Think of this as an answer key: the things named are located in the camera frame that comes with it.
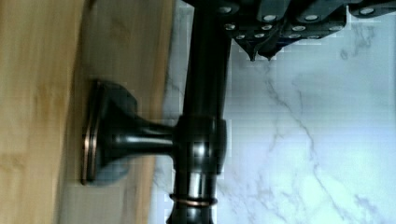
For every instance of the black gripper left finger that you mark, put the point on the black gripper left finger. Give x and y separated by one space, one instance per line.
255 25

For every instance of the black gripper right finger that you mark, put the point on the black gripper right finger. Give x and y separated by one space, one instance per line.
292 20

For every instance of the black drawer handle bar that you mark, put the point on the black drawer handle bar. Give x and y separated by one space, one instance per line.
197 144

